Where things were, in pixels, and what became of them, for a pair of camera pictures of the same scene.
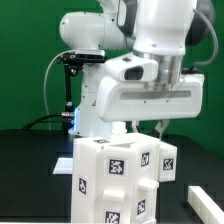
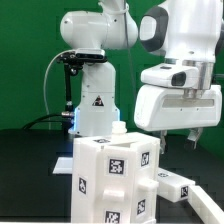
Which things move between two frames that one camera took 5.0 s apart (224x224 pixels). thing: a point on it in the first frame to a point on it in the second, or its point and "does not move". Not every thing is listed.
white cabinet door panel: [147, 171] does not move
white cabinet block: [167, 163] to [172, 187]
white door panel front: [115, 184] does not move
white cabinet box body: [114, 178] does not move
